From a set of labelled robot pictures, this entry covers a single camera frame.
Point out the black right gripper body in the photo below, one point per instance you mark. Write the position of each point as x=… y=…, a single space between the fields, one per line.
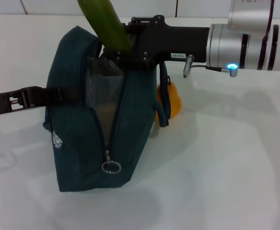
x=178 y=40

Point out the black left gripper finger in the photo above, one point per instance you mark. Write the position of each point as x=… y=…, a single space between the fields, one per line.
x=51 y=95

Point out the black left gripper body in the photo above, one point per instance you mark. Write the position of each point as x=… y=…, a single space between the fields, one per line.
x=1 y=103

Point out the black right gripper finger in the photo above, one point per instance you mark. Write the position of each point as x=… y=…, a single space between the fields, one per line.
x=132 y=61
x=137 y=25

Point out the green cucumber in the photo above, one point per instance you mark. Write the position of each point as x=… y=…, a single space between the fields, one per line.
x=104 y=24

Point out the clear food container blue lid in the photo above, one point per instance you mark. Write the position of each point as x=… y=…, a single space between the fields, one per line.
x=104 y=88

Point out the dark teal insulated lunch bag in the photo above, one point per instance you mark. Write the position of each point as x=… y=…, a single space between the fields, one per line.
x=135 y=119

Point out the orange yellow pear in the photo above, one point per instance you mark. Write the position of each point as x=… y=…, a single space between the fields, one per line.
x=175 y=103

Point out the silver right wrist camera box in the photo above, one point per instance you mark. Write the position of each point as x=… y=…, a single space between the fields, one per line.
x=249 y=12

